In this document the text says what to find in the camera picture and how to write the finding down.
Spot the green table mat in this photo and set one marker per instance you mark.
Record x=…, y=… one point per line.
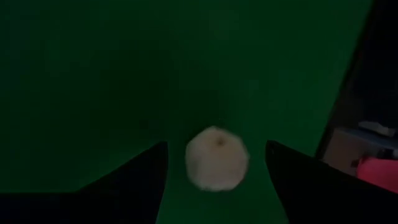
x=124, y=77

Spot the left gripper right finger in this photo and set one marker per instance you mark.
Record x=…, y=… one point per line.
x=311, y=196

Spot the small white garlic bulb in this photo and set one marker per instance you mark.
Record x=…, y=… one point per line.
x=216, y=161

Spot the red object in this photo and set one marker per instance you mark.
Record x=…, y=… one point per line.
x=379, y=172

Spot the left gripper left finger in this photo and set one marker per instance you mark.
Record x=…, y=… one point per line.
x=136, y=189

